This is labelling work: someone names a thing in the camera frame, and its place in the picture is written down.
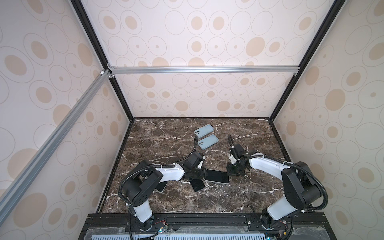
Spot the back aluminium rail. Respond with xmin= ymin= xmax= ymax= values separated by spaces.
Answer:
xmin=102 ymin=65 xmax=300 ymax=76

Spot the black corner frame post left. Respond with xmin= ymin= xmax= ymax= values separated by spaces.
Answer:
xmin=71 ymin=0 xmax=135 ymax=121

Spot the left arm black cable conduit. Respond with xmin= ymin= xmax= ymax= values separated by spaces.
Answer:
xmin=117 ymin=136 xmax=200 ymax=206

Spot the dark blue phone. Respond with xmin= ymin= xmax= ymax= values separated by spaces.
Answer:
xmin=155 ymin=181 xmax=168 ymax=193

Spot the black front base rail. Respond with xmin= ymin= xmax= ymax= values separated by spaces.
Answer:
xmin=79 ymin=213 xmax=336 ymax=240

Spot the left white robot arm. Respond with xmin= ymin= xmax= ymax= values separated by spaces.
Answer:
xmin=118 ymin=152 xmax=206 ymax=224

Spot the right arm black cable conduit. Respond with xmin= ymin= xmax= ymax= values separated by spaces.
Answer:
xmin=227 ymin=134 xmax=329 ymax=211

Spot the far light blue phone case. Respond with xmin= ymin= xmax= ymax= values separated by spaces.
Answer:
xmin=194 ymin=124 xmax=214 ymax=139

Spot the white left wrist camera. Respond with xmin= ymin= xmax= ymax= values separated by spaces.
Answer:
xmin=195 ymin=153 xmax=206 ymax=169

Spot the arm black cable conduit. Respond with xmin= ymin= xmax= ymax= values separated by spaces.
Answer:
xmin=117 ymin=136 xmax=200 ymax=206
xmin=227 ymin=134 xmax=329 ymax=211

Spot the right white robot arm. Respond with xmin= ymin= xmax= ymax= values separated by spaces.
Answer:
xmin=227 ymin=139 xmax=329 ymax=226

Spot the black corner frame post right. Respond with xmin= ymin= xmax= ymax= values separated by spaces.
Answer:
xmin=270 ymin=0 xmax=346 ymax=123

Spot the black corner frame post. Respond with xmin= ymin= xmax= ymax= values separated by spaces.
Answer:
xmin=71 ymin=0 xmax=135 ymax=121
xmin=270 ymin=0 xmax=346 ymax=123

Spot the light blue phone case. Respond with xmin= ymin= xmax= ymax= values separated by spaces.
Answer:
xmin=194 ymin=124 xmax=214 ymax=139
xmin=198 ymin=135 xmax=219 ymax=150

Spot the aluminium rail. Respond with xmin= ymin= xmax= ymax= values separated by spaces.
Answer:
xmin=102 ymin=65 xmax=300 ymax=76
xmin=1 ymin=70 xmax=111 ymax=225

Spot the left aluminium rail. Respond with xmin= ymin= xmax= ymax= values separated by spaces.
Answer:
xmin=1 ymin=70 xmax=111 ymax=225

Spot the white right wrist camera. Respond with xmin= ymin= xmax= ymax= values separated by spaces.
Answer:
xmin=229 ymin=153 xmax=237 ymax=165

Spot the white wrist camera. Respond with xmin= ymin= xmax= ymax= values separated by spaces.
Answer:
xmin=195 ymin=153 xmax=206 ymax=169
xmin=229 ymin=153 xmax=237 ymax=165

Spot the near light blue phone case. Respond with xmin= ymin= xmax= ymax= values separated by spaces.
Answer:
xmin=198 ymin=135 xmax=219 ymax=150

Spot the pink phone black screen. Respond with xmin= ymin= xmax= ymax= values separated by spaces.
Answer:
xmin=204 ymin=170 xmax=230 ymax=184

